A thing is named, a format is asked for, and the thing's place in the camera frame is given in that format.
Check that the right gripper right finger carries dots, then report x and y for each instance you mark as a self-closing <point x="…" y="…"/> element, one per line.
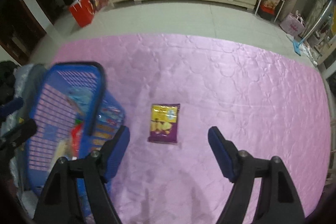
<point x="226" y="154"/>

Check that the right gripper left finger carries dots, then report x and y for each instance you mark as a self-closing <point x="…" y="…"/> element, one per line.
<point x="112" y="153"/>

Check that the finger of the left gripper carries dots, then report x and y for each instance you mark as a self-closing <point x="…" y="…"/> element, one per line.
<point x="11" y="107"/>
<point x="19" y="134"/>

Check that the clear wafer biscuit packet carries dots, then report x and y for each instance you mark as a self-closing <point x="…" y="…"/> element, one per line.
<point x="63" y="149"/>

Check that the blue plastic basket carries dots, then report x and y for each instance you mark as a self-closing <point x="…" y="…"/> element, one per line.
<point x="69" y="92"/>

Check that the purple chips packet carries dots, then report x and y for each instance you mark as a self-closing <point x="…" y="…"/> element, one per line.
<point x="164" y="123"/>

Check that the red snack packet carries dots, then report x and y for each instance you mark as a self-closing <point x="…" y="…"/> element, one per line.
<point x="76" y="134"/>

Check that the grey printed cushion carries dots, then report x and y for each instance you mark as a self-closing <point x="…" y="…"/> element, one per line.
<point x="28" y="79"/>

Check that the pink quilted table cover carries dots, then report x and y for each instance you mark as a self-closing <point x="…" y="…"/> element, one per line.
<point x="263" y="102"/>

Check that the red paper bag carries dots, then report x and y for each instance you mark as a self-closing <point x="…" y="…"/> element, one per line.
<point x="83" y="12"/>

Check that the pink shopping bag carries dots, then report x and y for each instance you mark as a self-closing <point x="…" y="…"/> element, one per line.
<point x="293" y="24"/>

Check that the blue handled mop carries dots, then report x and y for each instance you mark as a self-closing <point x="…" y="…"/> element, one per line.
<point x="321" y="18"/>

